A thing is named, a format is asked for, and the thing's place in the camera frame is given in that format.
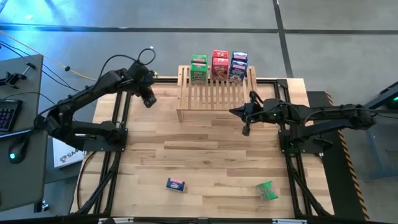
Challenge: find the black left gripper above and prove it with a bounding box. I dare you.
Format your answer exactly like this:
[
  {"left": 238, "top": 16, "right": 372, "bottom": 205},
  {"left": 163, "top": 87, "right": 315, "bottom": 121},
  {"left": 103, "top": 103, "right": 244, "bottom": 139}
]
[{"left": 131, "top": 61, "right": 158, "bottom": 109}]

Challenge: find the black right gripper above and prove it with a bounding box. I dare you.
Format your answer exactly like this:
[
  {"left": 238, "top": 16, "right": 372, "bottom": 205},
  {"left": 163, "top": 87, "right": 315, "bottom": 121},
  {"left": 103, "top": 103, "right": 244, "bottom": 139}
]
[{"left": 229, "top": 98, "right": 292, "bottom": 137}]

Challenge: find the blue Frosted Flakes box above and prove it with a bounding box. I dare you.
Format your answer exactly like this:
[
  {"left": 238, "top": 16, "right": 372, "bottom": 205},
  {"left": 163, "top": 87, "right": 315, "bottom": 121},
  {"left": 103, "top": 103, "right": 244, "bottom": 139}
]
[
  {"left": 231, "top": 51, "right": 249, "bottom": 62},
  {"left": 165, "top": 177, "right": 187, "bottom": 193},
  {"left": 228, "top": 59, "right": 249, "bottom": 83}
]

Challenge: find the green Apple Jacks box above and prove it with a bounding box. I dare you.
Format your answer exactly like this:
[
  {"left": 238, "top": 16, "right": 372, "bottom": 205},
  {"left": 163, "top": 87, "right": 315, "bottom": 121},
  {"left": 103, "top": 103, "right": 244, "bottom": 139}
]
[
  {"left": 189, "top": 62, "right": 208, "bottom": 86},
  {"left": 190, "top": 54, "right": 208, "bottom": 65},
  {"left": 256, "top": 180, "right": 279, "bottom": 201}
]

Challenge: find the red cereal box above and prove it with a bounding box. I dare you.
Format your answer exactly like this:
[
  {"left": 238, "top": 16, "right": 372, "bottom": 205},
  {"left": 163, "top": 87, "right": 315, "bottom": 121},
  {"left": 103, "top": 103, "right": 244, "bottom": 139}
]
[
  {"left": 212, "top": 49, "right": 229, "bottom": 60},
  {"left": 211, "top": 57, "right": 230, "bottom": 81}
]

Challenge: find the wooden slatted shelf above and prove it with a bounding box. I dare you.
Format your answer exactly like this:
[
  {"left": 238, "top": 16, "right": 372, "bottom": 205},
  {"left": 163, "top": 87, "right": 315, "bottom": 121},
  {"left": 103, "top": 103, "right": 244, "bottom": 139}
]
[{"left": 175, "top": 64, "right": 261, "bottom": 123}]

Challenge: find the white cardboard box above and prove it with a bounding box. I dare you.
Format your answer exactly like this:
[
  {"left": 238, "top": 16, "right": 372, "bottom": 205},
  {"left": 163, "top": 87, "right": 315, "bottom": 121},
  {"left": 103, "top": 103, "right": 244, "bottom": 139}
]
[{"left": 52, "top": 136, "right": 86, "bottom": 169}]

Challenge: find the black mat with hazard stripe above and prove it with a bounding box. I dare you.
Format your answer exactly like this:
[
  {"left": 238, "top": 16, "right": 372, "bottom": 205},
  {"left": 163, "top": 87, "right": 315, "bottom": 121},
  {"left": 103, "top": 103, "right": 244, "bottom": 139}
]
[{"left": 306, "top": 90, "right": 371, "bottom": 222}]

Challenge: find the dark grey desk top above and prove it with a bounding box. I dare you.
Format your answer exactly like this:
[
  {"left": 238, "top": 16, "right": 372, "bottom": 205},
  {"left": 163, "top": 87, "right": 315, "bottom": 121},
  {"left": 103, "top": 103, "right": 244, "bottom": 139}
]
[
  {"left": 0, "top": 54, "right": 44, "bottom": 138},
  {"left": 0, "top": 128, "right": 50, "bottom": 213}
]

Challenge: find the blue metal stand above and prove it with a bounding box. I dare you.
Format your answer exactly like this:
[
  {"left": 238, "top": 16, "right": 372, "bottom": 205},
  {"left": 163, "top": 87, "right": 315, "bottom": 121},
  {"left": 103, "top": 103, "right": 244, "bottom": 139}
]
[{"left": 341, "top": 81, "right": 398, "bottom": 182}]

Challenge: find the black mouse with green light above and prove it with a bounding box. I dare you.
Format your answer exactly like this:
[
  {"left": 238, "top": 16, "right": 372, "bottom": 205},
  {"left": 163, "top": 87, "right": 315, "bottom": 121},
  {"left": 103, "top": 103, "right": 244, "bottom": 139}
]
[{"left": 7, "top": 136, "right": 29, "bottom": 165}]

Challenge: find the black desk clamp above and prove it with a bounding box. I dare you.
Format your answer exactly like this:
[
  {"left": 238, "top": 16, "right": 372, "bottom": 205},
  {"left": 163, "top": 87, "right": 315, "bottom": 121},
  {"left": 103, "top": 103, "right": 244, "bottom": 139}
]
[{"left": 0, "top": 61, "right": 37, "bottom": 87}]

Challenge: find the black keyboard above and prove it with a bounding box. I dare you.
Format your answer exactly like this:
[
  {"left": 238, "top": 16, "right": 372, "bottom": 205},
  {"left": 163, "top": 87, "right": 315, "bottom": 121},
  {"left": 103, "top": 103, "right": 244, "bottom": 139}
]
[{"left": 0, "top": 98, "right": 24, "bottom": 133}]

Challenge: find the metal desk caster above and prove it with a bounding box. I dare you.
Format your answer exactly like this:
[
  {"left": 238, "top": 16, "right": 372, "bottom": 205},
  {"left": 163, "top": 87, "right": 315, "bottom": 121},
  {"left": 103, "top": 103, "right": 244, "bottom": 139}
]
[{"left": 33, "top": 200, "right": 50, "bottom": 214}]

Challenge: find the black device with green light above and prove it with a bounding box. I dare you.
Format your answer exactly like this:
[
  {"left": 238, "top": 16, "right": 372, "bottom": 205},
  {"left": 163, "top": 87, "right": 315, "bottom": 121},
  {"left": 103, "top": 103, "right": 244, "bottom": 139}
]
[{"left": 385, "top": 90, "right": 398, "bottom": 110}]

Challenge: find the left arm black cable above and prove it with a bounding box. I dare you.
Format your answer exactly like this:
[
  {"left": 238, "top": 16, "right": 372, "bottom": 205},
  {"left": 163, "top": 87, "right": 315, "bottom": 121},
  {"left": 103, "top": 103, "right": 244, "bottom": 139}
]
[{"left": 98, "top": 47, "right": 157, "bottom": 82}]

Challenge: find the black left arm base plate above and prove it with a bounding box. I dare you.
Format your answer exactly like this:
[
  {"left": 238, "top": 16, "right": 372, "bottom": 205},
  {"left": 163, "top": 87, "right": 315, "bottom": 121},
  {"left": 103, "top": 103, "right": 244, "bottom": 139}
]
[{"left": 83, "top": 128, "right": 129, "bottom": 153}]

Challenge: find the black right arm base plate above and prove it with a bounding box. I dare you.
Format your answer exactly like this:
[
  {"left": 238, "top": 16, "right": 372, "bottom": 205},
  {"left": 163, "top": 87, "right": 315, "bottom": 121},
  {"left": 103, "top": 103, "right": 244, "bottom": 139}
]
[{"left": 278, "top": 129, "right": 325, "bottom": 156}]

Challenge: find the black floor cable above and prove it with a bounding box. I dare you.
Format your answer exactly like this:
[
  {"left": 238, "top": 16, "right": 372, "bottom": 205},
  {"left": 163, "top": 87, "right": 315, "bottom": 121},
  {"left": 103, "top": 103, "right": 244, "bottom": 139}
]
[{"left": 0, "top": 40, "right": 94, "bottom": 94}]

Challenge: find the silver frame bracket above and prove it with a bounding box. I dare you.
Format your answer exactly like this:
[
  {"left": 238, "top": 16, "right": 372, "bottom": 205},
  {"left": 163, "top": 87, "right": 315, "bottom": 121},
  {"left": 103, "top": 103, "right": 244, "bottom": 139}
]
[
  {"left": 98, "top": 217, "right": 134, "bottom": 224},
  {"left": 272, "top": 218, "right": 308, "bottom": 224}
]

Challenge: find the yellow floor cable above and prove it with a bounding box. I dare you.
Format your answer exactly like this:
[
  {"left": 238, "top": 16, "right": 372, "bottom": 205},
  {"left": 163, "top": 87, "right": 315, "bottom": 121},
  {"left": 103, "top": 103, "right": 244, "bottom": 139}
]
[{"left": 0, "top": 30, "right": 103, "bottom": 83}]

